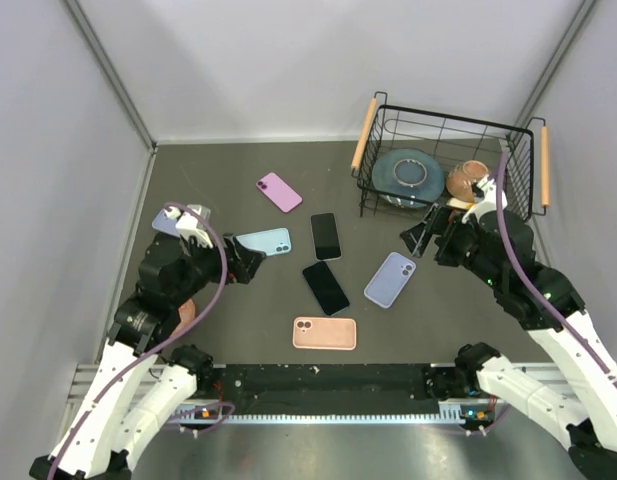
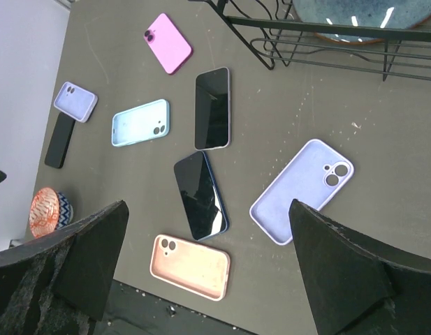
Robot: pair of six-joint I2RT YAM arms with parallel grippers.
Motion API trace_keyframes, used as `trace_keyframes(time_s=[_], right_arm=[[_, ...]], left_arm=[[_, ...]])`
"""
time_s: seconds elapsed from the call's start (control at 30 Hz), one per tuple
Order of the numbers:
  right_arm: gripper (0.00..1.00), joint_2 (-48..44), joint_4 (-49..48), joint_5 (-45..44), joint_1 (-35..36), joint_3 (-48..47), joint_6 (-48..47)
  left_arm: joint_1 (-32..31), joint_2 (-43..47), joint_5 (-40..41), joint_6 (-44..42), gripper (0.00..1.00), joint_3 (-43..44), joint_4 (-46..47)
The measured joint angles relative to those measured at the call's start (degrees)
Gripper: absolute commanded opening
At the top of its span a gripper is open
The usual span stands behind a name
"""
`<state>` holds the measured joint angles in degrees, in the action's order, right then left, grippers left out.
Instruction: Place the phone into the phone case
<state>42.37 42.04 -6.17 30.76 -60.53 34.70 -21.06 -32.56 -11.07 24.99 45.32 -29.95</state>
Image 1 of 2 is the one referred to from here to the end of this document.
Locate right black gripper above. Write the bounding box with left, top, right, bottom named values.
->
left=399, top=203, right=504, bottom=289

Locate light blue phone case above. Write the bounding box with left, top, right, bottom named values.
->
left=236, top=228, right=292, bottom=256

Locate lavender phone case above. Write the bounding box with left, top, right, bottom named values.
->
left=364, top=252, right=416, bottom=309

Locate dark blue phone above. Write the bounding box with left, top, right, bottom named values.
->
left=302, top=261, right=350, bottom=316

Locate black phone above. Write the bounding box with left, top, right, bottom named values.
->
left=310, top=213, right=342, bottom=261

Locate pink phone case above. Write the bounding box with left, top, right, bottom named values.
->
left=292, top=317, right=357, bottom=351

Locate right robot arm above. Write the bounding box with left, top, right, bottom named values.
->
left=400, top=205, right=617, bottom=479

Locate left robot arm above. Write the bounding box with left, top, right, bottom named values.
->
left=29, top=234, right=266, bottom=479

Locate magenta phone case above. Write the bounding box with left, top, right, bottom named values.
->
left=256, top=172, right=303, bottom=213

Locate lavender case at left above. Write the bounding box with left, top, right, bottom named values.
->
left=152, top=208, right=181, bottom=238

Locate white small dish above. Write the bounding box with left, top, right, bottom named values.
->
left=447, top=197, right=473, bottom=211

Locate blue ceramic plate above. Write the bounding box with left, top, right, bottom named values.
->
left=372, top=149, right=445, bottom=209

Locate brown ceramic bowl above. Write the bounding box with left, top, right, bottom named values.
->
left=446, top=160, right=490, bottom=203

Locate red patterned bowl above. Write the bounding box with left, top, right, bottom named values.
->
left=170, top=298, right=197, bottom=339

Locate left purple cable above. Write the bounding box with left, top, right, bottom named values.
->
left=46, top=201, right=237, bottom=480

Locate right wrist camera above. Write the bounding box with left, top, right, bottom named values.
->
left=461, top=175, right=497, bottom=224

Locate black wire basket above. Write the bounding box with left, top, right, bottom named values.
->
left=351, top=91, right=550, bottom=220

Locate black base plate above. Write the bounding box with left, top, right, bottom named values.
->
left=192, top=364, right=486, bottom=416

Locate white slotted cable duct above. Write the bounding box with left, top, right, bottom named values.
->
left=167, top=403, right=466, bottom=427

